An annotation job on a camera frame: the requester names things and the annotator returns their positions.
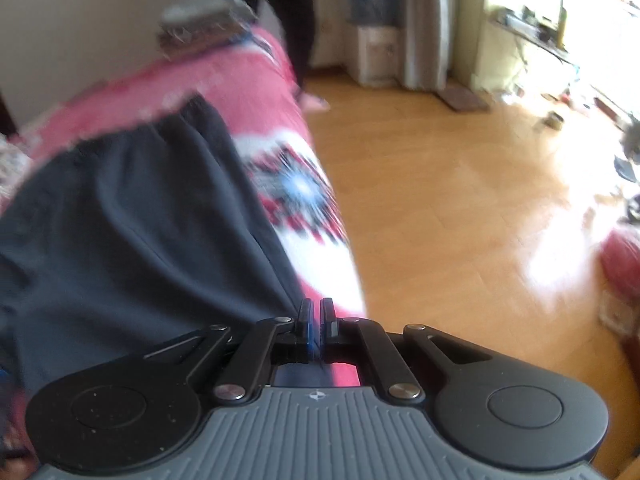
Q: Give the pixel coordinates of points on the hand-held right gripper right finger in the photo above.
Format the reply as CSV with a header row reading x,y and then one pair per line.
x,y
327,325

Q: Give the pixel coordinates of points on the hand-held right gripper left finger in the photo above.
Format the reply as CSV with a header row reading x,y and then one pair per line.
x,y
306,325

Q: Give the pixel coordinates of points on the black pants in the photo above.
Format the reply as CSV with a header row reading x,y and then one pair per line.
x,y
125,220

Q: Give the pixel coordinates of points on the stack of folded clothes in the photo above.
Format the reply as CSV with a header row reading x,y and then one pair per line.
x,y
200,25

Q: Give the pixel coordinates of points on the brown floor mat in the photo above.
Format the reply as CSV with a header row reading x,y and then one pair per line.
x,y
462,99

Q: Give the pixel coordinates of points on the pink floral blanket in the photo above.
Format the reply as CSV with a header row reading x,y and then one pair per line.
x,y
220,75

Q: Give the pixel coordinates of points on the pink round cushion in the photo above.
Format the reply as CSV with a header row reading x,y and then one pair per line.
x,y
622,260

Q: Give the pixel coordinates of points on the beige curtain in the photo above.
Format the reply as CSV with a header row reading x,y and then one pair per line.
x,y
425,20

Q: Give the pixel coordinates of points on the folding table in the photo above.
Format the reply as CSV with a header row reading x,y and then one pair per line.
x,y
530,35

